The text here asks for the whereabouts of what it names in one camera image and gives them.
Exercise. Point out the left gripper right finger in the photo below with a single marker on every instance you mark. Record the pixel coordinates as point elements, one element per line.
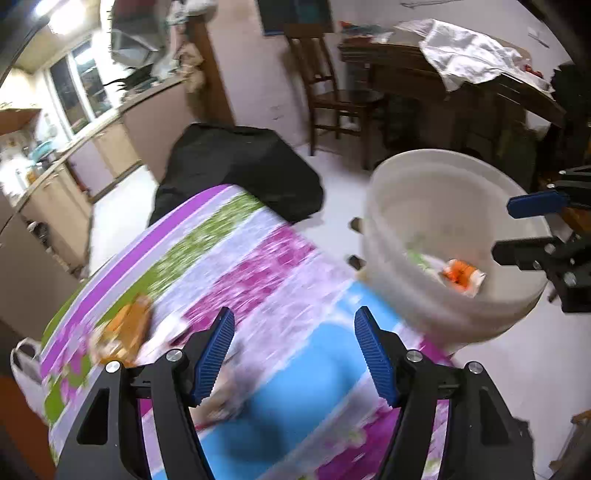
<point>483,439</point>

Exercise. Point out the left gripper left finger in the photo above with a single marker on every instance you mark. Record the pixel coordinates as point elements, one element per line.
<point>106,438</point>

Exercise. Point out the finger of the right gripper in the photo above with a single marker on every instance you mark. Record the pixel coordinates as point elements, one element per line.
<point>536,204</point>
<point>541,253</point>

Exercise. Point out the orange paper cup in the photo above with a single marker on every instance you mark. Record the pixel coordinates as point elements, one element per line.
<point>463,277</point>

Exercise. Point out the gold cardboard box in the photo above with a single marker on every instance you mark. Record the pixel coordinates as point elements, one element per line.
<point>121,338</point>

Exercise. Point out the green toothpaste box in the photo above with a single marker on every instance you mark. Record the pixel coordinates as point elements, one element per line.
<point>414,252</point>

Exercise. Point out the bread snack bag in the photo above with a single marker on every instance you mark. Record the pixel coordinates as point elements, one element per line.
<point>228,395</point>

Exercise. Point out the kitchen base cabinets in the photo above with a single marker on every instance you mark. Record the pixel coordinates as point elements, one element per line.
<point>141,132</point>

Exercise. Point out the kitchen window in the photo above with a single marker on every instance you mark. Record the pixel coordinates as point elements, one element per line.
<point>78,89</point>

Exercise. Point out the white plastic bucket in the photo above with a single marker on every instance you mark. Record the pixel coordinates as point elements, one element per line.
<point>459,204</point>

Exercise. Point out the white plastic bag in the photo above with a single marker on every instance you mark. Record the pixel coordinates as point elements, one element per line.
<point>25,366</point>

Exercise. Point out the dark wooden table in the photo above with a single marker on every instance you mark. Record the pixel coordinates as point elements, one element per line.
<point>487,120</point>

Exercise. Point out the white crumpled cloth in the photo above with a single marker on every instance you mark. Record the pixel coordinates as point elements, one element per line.
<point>460,55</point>

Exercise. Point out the floral purple tablecloth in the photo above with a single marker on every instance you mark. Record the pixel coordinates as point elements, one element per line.
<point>307,406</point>

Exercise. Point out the dark wooden chair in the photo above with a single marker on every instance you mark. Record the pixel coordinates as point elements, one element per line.
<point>330,108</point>

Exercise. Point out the black cloth covered object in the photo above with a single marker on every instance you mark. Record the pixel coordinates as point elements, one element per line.
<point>256,160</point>

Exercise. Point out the dark window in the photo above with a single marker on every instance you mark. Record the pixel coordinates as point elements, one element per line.
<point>275,14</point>

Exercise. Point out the range hood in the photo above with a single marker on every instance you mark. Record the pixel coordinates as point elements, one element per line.
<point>138,31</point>

